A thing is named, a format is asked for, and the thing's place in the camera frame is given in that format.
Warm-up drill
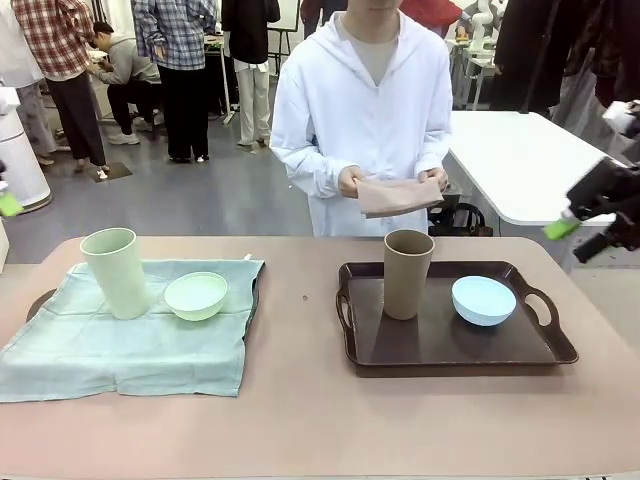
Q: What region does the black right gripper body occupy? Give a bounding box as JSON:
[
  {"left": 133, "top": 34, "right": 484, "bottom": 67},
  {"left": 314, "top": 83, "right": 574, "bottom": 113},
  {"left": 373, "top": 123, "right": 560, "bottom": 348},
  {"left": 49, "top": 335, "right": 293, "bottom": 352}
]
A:
[{"left": 566, "top": 156, "right": 640, "bottom": 220}]

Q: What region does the light blue bowl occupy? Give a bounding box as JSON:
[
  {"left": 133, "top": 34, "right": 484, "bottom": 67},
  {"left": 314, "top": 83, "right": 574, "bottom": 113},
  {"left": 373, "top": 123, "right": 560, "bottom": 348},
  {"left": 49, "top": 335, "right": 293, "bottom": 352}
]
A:
[{"left": 451, "top": 275, "right": 518, "bottom": 328}]

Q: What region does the tall light green cup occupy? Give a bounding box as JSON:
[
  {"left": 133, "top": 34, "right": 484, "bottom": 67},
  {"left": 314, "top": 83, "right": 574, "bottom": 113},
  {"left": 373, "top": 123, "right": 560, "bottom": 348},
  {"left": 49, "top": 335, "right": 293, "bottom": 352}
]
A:
[{"left": 80, "top": 227, "right": 151, "bottom": 320}]

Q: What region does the tall brown cup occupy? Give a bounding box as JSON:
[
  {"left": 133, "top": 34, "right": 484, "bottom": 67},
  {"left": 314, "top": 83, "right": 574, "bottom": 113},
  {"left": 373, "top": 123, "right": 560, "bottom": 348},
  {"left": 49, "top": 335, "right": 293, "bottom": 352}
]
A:
[{"left": 383, "top": 229, "right": 435, "bottom": 321}]

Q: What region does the beige cloth mat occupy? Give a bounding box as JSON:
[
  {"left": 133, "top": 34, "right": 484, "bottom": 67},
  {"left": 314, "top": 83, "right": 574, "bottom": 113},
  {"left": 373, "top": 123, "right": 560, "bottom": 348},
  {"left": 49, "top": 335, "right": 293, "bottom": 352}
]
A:
[{"left": 355, "top": 177, "right": 445, "bottom": 220}]

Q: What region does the teal cloth mat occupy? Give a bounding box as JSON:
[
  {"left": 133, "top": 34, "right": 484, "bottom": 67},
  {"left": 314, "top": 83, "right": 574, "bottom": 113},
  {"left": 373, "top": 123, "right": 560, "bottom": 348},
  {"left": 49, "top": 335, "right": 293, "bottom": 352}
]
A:
[{"left": 0, "top": 253, "right": 266, "bottom": 404}]

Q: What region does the light green bowl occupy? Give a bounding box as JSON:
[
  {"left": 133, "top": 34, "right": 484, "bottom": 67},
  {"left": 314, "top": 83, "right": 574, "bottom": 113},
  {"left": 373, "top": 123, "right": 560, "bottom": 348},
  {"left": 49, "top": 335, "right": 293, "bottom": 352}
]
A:
[{"left": 164, "top": 271, "right": 229, "bottom": 322}]

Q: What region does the person's left forearm white sleeve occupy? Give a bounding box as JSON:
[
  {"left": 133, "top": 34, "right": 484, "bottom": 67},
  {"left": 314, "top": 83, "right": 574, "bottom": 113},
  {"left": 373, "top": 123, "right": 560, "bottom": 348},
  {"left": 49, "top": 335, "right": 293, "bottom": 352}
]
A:
[{"left": 413, "top": 122, "right": 452, "bottom": 176}]

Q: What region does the person's right forearm white sleeve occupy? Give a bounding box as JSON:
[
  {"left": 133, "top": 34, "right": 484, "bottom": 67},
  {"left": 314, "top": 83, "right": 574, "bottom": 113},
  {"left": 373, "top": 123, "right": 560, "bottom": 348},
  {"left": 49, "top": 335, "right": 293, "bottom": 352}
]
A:
[{"left": 277, "top": 142, "right": 357, "bottom": 199}]

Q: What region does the person's left hand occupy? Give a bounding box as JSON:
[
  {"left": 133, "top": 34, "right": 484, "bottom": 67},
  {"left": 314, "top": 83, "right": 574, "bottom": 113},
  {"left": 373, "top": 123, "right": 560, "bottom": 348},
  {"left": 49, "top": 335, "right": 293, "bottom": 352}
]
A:
[{"left": 417, "top": 168, "right": 450, "bottom": 192}]

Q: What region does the person's right hand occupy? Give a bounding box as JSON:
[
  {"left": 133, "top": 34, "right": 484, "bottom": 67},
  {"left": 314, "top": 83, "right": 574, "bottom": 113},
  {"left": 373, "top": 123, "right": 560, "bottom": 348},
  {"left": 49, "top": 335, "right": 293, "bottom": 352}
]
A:
[{"left": 338, "top": 167, "right": 374, "bottom": 200}]

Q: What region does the white cylindrical appliance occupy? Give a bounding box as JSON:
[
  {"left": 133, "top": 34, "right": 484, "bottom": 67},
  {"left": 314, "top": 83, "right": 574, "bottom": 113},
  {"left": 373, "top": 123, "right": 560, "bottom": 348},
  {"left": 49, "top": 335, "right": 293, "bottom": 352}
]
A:
[{"left": 0, "top": 107, "right": 53, "bottom": 216}]

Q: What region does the white table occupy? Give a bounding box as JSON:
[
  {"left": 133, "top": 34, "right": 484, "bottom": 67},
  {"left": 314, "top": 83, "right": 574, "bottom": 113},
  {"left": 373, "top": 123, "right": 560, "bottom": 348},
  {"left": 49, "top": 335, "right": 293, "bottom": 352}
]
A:
[{"left": 442, "top": 110, "right": 640, "bottom": 274}]

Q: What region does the black bag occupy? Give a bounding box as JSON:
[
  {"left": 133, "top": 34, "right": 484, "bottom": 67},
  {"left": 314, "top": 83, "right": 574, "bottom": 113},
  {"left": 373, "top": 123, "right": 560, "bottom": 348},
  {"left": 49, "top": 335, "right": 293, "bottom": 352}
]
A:
[{"left": 427, "top": 203, "right": 494, "bottom": 237}]

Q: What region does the grey plastic stool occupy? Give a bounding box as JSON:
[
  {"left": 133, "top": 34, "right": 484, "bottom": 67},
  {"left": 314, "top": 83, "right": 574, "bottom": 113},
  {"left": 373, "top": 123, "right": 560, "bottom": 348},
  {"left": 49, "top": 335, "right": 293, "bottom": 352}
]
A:
[{"left": 439, "top": 182, "right": 464, "bottom": 214}]

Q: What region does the dark maroon hanging coat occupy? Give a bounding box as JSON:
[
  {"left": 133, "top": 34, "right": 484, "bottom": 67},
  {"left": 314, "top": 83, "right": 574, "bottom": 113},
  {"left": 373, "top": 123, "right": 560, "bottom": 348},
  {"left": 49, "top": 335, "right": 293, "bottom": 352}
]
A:
[{"left": 564, "top": 0, "right": 640, "bottom": 109}]

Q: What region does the black stand pole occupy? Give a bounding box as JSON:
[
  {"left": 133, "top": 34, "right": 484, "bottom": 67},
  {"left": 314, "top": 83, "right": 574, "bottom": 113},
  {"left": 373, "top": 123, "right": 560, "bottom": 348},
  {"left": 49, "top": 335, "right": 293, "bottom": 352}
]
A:
[{"left": 519, "top": 0, "right": 559, "bottom": 115}]

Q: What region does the person in red plaid shirt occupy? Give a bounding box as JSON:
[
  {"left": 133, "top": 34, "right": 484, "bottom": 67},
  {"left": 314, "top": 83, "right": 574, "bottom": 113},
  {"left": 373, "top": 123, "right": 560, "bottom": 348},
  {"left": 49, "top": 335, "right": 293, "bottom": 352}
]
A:
[{"left": 10, "top": 0, "right": 109, "bottom": 174}]

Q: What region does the background desk with green top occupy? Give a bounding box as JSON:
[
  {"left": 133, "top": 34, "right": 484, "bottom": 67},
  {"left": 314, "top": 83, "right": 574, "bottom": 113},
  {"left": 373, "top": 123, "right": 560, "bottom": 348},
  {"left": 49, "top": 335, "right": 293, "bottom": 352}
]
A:
[{"left": 449, "top": 38, "right": 501, "bottom": 109}]

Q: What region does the seated person in grey hoodie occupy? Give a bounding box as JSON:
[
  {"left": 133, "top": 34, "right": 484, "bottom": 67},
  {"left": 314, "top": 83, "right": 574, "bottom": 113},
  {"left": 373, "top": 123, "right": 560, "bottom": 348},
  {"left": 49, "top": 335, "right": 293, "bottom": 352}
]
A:
[{"left": 92, "top": 20, "right": 164, "bottom": 146}]

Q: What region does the person in blue plaid shirt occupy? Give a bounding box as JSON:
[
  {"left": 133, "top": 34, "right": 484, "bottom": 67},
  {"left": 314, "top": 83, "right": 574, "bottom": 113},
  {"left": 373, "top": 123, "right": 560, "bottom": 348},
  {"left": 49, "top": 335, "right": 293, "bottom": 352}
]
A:
[{"left": 132, "top": 0, "right": 219, "bottom": 164}]

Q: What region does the person in white hooded jacket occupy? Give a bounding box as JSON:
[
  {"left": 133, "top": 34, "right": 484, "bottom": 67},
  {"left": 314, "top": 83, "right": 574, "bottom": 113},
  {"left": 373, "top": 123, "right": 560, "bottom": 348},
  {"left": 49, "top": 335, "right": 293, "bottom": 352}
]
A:
[{"left": 269, "top": 0, "right": 454, "bottom": 237}]

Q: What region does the person in red jacket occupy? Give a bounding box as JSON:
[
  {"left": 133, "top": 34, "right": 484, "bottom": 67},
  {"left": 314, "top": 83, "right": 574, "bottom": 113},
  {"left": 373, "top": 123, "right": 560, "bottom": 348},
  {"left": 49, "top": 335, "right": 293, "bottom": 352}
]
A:
[{"left": 399, "top": 0, "right": 464, "bottom": 39}]

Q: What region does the person in black jacket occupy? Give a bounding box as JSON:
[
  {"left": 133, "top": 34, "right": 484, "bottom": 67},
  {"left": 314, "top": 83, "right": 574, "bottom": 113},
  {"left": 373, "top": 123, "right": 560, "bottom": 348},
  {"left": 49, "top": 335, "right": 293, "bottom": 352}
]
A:
[{"left": 221, "top": 0, "right": 281, "bottom": 148}]

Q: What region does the whiteboard easel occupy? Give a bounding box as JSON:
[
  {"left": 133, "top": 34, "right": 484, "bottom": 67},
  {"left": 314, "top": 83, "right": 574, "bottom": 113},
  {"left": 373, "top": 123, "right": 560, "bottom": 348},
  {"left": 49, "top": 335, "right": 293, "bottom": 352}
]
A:
[{"left": 267, "top": 0, "right": 301, "bottom": 76}]

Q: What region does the dark brown tray with handles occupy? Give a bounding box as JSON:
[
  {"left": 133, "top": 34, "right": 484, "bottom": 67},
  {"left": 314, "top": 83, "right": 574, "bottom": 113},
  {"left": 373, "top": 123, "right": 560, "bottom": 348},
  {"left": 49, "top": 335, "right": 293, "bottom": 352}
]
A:
[
  {"left": 336, "top": 260, "right": 580, "bottom": 368},
  {"left": 25, "top": 269, "right": 261, "bottom": 346}
]

